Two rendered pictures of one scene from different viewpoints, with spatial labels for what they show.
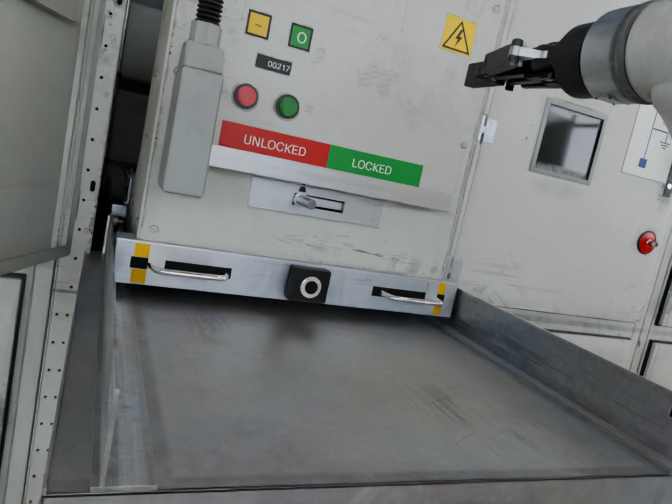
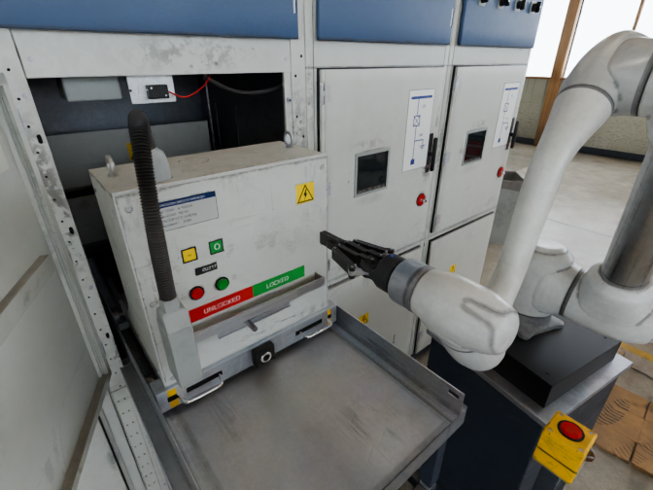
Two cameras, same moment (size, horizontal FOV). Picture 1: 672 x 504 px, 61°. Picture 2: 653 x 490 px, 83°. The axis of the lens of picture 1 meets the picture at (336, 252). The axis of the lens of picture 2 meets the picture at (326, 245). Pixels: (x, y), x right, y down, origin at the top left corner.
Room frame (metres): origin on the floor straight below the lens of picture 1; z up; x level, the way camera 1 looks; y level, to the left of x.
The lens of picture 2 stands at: (0.06, 0.07, 1.60)
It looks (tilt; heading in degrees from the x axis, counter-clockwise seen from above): 27 degrees down; 344
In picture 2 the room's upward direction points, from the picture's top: straight up
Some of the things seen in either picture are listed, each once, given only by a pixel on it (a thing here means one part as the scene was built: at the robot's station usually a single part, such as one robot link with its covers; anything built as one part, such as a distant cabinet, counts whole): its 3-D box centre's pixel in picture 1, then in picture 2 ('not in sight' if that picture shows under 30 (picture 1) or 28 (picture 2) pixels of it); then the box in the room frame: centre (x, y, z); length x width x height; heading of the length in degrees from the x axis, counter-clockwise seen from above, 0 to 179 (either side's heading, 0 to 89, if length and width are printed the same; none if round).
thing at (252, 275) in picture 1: (300, 278); (257, 346); (0.85, 0.05, 0.90); 0.54 x 0.05 x 0.06; 114
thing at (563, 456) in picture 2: not in sight; (564, 445); (0.41, -0.57, 0.85); 0.08 x 0.08 x 0.10; 24
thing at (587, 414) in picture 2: not in sight; (498, 421); (0.78, -0.82, 0.36); 0.42 x 0.42 x 0.73; 14
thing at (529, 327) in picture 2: not in sight; (519, 306); (0.84, -0.82, 0.87); 0.22 x 0.18 x 0.06; 7
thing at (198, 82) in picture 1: (191, 120); (178, 341); (0.69, 0.20, 1.09); 0.08 x 0.05 x 0.17; 24
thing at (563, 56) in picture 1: (575, 63); (382, 268); (0.63, -0.21, 1.23); 0.09 x 0.08 x 0.07; 23
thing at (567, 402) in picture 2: not in sight; (523, 346); (0.78, -0.82, 0.74); 0.45 x 0.45 x 0.02; 14
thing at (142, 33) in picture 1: (235, 69); (139, 153); (1.62, 0.38, 1.28); 0.58 x 0.02 x 0.19; 114
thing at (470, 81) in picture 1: (483, 73); (330, 242); (0.77, -0.14, 1.23); 0.07 x 0.01 x 0.03; 23
